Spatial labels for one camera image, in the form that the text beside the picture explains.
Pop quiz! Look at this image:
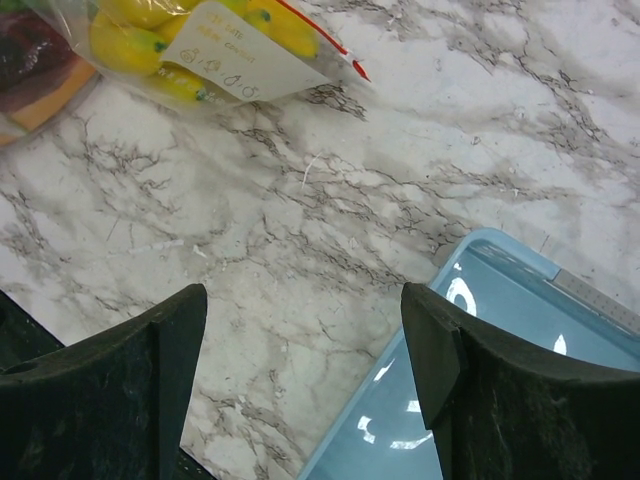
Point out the yellow banana bunch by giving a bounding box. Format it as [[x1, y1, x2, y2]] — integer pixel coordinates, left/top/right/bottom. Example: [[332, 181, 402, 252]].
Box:
[[89, 1, 329, 108]]

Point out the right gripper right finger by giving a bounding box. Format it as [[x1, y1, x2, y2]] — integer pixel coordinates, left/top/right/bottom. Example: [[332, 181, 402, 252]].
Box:
[[401, 283, 639, 479]]

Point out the red orange papaya slice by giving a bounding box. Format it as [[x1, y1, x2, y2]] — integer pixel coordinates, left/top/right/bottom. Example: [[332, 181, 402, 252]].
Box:
[[0, 9, 97, 147]]

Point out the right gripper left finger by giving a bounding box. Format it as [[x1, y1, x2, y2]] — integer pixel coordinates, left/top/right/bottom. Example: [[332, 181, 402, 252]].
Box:
[[1, 284, 207, 479]]

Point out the blue plastic basket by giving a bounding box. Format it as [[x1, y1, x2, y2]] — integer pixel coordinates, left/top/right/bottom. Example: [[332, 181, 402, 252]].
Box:
[[301, 229, 639, 479]]

